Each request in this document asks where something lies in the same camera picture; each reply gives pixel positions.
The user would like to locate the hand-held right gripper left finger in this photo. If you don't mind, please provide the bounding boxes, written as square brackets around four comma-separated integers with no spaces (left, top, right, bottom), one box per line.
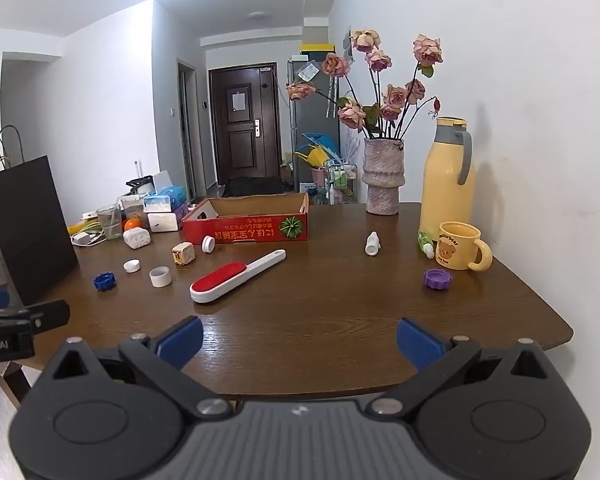
[40,316,233,418]

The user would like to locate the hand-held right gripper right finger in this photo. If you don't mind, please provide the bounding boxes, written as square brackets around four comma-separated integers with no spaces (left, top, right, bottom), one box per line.
[371,317,559,418]

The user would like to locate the purple bottle cap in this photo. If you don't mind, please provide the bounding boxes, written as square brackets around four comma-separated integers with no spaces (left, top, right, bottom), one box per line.
[423,268,453,290]

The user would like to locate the red and white lint brush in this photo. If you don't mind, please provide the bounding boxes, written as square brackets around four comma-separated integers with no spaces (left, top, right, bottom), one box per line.
[190,249,287,304]

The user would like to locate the cotton swab box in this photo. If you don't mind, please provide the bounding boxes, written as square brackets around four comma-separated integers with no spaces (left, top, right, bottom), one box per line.
[123,227,152,249]

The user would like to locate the red cardboard box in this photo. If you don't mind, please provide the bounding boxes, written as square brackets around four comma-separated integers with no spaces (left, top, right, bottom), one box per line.
[181,192,311,245]

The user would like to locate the black paper bag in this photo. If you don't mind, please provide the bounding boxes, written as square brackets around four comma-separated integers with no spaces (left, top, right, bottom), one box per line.
[0,127,79,306]

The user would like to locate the yellow bear mug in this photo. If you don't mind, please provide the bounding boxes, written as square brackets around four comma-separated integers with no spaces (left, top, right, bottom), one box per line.
[437,221,493,271]

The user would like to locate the drinking glass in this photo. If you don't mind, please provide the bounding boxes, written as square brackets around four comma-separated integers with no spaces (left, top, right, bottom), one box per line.
[96,203,123,241]

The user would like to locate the white tissue pack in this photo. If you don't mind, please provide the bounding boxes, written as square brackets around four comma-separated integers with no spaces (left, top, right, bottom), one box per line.
[147,212,183,232]

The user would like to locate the clear grain container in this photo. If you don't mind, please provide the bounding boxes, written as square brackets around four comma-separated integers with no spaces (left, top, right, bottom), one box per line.
[120,195,146,226]

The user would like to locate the blue tissue pack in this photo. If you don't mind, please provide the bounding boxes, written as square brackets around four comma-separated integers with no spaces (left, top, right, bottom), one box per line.
[143,186,187,213]

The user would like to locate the yellow thermos jug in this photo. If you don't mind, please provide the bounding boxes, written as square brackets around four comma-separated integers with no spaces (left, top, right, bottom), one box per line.
[420,116,477,241]

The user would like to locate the white box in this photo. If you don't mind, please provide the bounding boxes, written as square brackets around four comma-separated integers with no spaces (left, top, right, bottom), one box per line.
[151,170,175,196]

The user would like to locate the pink ceramic vase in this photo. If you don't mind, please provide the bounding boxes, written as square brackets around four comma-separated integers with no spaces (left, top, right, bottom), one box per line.
[363,137,406,216]

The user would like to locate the metal rolling cart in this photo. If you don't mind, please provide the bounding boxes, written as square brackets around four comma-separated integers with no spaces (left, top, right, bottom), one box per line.
[324,160,358,206]

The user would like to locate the dark brown door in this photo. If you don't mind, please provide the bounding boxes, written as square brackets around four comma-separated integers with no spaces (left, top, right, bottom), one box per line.
[209,66,281,187]

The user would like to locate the blue and yellow dustpans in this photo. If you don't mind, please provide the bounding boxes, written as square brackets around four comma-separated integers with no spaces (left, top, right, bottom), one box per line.
[294,132,338,168]

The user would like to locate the grey refrigerator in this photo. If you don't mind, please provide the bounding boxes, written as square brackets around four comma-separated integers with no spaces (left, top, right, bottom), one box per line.
[287,52,342,193]

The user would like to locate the dried pink roses bouquet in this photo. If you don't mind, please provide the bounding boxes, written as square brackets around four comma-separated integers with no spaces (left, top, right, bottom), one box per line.
[286,29,443,141]

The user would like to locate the white charger with cables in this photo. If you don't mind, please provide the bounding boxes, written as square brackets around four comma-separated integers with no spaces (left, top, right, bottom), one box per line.
[72,230,106,247]

